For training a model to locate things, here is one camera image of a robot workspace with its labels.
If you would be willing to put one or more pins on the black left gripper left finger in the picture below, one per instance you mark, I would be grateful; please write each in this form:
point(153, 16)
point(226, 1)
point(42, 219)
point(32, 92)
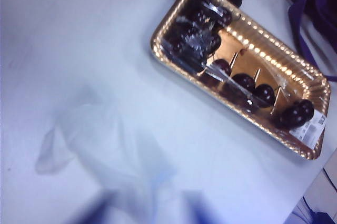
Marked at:
point(98, 212)

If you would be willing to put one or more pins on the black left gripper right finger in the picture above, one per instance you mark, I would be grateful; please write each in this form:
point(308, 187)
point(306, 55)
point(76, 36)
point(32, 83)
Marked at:
point(198, 209)

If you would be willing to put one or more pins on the white wet wipe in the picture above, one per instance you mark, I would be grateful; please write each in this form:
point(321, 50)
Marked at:
point(92, 134)

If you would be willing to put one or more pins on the dark red cherry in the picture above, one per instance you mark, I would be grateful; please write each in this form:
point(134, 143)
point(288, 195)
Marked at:
point(243, 82)
point(305, 109)
point(264, 93)
point(221, 67)
point(285, 120)

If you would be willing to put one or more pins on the gold white food tray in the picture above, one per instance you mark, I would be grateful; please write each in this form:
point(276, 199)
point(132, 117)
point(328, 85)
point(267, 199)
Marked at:
point(266, 58)

